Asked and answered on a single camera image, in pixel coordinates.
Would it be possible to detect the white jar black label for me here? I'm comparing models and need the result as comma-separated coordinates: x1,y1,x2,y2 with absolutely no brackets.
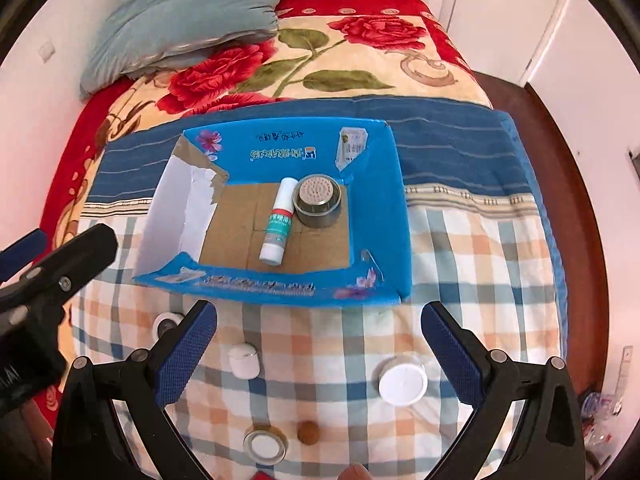
152,312,183,341

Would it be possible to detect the white round jar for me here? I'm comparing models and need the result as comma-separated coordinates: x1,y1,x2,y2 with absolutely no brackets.
378,356,428,408

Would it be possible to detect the gold rimmed round tin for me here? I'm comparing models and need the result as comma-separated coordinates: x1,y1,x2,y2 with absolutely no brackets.
243,426,288,466

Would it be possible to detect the small white earbud case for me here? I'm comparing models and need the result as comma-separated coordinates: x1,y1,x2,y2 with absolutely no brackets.
228,342,262,380

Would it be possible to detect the brown walnut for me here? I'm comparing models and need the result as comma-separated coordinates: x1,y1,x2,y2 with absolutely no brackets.
297,420,321,446

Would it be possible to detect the white tube bottle green label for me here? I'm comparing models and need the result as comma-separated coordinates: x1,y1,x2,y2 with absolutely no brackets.
259,177,298,266

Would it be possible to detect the round metal strainer tin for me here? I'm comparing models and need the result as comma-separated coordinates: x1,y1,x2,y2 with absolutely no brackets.
293,174,343,229

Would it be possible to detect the red rectangular lighter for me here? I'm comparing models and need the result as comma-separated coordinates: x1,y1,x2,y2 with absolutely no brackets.
252,470,273,480

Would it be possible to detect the person's hand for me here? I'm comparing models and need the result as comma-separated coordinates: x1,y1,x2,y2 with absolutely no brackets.
337,464,372,480

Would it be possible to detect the blue cardboard box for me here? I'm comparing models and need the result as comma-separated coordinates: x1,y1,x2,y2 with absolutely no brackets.
134,117,411,308

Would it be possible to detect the plaid blue striped bedsheet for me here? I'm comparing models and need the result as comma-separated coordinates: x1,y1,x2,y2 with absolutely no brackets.
70,96,566,479

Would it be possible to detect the grey-blue pillow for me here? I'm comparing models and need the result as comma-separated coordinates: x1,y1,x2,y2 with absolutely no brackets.
79,0,280,98

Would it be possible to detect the white wardrobe door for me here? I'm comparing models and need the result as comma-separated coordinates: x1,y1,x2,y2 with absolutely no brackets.
440,0,566,86

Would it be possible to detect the brown wooden bed frame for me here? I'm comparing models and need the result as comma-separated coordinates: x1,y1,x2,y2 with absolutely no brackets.
474,72,610,398

